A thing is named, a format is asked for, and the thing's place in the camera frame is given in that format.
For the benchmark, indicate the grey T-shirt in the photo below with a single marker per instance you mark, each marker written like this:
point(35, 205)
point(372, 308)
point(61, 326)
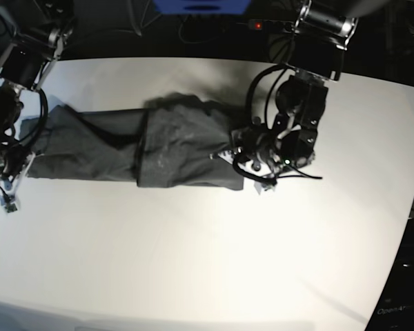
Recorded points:
point(172, 141)

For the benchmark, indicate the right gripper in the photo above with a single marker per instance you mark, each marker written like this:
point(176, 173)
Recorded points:
point(11, 162)

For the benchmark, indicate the blue plastic box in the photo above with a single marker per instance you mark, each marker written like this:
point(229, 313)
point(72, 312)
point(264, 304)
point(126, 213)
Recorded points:
point(173, 7)

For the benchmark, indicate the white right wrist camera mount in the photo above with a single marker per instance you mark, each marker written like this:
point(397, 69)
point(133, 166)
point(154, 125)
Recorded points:
point(9, 201)

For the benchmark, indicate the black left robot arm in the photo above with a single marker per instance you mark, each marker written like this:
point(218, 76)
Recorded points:
point(318, 41)

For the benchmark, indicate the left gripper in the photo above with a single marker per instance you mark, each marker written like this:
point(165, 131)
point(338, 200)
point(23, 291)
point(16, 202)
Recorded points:
point(261, 146)

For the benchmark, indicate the black power strip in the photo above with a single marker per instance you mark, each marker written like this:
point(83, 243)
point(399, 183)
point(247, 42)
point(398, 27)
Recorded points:
point(271, 27)

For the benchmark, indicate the black OpenArm labelled box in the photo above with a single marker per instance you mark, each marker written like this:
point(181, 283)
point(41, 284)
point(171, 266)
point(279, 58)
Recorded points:
point(395, 308)

